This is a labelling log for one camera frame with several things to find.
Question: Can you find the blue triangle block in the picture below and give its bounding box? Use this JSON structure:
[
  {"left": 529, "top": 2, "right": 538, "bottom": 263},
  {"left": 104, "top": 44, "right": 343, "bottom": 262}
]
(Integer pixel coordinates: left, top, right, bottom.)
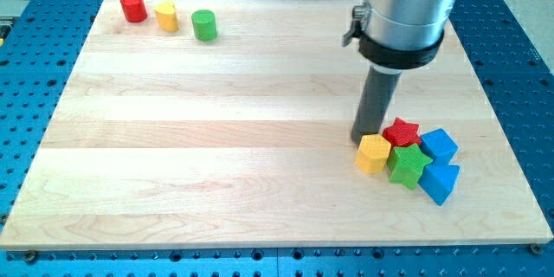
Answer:
[{"left": 418, "top": 164, "right": 461, "bottom": 206}]

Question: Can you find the yellow heart block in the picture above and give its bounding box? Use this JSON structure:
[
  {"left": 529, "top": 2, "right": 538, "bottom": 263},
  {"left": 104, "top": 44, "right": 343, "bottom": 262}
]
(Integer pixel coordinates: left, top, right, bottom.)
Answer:
[{"left": 154, "top": 1, "right": 179, "bottom": 32}]

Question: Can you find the blue perforated metal table plate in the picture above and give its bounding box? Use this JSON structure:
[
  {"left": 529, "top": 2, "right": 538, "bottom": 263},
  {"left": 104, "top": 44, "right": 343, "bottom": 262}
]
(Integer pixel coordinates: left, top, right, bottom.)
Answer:
[{"left": 1, "top": 0, "right": 553, "bottom": 276}]

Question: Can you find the wooden board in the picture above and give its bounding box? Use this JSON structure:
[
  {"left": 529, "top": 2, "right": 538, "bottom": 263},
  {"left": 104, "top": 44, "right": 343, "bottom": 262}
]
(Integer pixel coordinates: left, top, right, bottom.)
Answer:
[{"left": 1, "top": 0, "right": 552, "bottom": 251}]

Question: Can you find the blue cube block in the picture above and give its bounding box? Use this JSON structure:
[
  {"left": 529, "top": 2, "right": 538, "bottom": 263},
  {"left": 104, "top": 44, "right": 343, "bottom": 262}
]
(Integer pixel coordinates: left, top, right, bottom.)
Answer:
[{"left": 421, "top": 128, "right": 458, "bottom": 165}]

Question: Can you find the green star block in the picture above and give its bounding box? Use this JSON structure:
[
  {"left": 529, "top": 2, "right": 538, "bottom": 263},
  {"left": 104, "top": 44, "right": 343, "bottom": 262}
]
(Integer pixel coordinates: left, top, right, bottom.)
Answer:
[{"left": 387, "top": 144, "right": 433, "bottom": 190}]

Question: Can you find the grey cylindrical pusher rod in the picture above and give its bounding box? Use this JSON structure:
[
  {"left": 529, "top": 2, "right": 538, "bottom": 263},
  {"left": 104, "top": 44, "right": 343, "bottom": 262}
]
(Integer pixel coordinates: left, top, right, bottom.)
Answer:
[{"left": 351, "top": 65, "right": 402, "bottom": 145}]

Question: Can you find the red cylinder block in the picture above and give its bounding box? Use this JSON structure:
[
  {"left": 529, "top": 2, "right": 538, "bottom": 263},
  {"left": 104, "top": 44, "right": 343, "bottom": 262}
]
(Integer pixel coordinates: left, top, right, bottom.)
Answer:
[{"left": 119, "top": 0, "right": 148, "bottom": 23}]

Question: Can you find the green cylinder block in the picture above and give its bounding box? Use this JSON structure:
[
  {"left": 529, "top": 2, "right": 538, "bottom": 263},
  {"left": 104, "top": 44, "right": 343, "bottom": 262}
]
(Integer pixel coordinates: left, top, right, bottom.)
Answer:
[{"left": 191, "top": 10, "right": 217, "bottom": 42}]

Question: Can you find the yellow hexagon block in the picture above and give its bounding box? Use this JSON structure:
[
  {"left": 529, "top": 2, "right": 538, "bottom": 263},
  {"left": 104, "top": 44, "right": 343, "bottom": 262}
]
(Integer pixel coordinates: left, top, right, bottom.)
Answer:
[{"left": 355, "top": 134, "right": 391, "bottom": 174}]

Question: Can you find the red star block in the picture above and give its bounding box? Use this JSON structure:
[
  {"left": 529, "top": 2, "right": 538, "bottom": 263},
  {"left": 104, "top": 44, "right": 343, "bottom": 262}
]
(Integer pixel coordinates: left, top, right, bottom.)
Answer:
[{"left": 383, "top": 118, "right": 422, "bottom": 147}]

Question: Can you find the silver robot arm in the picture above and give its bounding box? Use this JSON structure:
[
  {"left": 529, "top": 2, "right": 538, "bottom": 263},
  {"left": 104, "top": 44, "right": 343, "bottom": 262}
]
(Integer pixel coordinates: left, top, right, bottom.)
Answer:
[{"left": 342, "top": 0, "right": 455, "bottom": 70}]

